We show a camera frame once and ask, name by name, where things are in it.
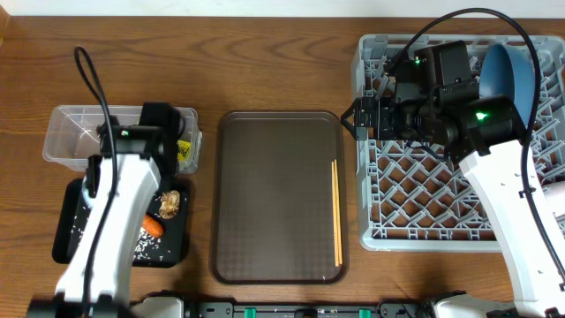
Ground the brown food scrap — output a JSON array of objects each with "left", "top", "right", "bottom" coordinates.
[{"left": 159, "top": 190, "right": 180, "bottom": 219}]

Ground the spilled white rice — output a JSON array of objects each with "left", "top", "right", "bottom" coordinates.
[{"left": 53, "top": 193, "right": 185, "bottom": 268}]

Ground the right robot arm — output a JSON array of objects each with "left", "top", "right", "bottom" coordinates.
[{"left": 341, "top": 41, "right": 564, "bottom": 317}]

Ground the dark brown serving tray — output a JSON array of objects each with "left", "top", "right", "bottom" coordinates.
[{"left": 210, "top": 111, "right": 348, "bottom": 284}]

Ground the pink plastic cup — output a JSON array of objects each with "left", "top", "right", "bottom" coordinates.
[{"left": 544, "top": 181, "right": 565, "bottom": 218}]

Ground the clear plastic bin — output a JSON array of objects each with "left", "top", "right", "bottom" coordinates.
[{"left": 42, "top": 105, "right": 202, "bottom": 174}]

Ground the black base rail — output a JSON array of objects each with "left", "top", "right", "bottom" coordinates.
[{"left": 132, "top": 291, "right": 522, "bottom": 318}]

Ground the green yellow foil wrapper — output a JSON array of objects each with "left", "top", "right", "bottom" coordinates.
[{"left": 177, "top": 140, "right": 192, "bottom": 162}]

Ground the grey dishwasher rack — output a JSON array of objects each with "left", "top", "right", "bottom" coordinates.
[{"left": 351, "top": 34, "right": 564, "bottom": 253}]

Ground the orange carrot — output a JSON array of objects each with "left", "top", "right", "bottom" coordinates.
[{"left": 141, "top": 215, "right": 164, "bottom": 239}]

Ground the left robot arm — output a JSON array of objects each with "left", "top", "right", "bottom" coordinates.
[{"left": 26, "top": 102, "right": 181, "bottom": 317}]

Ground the dark blue plate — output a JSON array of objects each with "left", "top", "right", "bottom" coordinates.
[{"left": 479, "top": 44, "right": 535, "bottom": 126}]

